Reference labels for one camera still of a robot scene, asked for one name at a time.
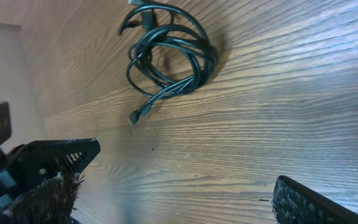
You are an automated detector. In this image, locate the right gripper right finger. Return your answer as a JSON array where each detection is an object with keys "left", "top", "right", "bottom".
[{"left": 272, "top": 175, "right": 358, "bottom": 224}]

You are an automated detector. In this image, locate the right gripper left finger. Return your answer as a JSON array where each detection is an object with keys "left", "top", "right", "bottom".
[{"left": 0, "top": 139, "right": 101, "bottom": 223}]

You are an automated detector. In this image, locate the black usb cable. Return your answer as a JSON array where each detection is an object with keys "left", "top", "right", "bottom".
[{"left": 118, "top": 0, "right": 219, "bottom": 126}]

